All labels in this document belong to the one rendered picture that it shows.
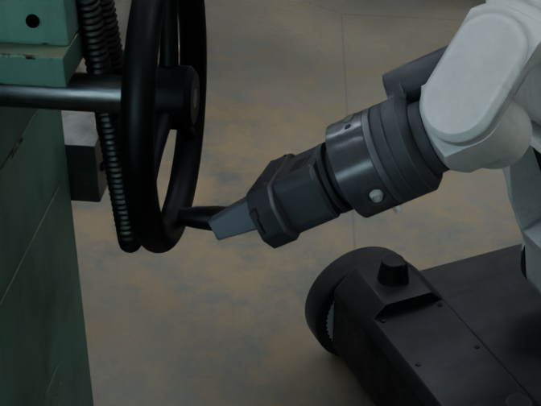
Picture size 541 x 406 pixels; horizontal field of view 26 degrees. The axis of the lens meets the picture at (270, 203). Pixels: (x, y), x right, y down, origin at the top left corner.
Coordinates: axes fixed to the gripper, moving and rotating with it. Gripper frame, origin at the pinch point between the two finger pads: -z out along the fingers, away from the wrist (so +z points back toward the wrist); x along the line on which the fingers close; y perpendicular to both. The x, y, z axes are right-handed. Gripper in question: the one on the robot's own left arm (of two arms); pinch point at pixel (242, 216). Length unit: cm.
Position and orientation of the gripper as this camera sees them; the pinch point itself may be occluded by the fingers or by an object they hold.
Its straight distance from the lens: 106.7
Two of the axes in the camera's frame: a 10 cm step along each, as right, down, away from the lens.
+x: 2.3, -3.5, 9.1
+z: 8.6, -3.6, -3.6
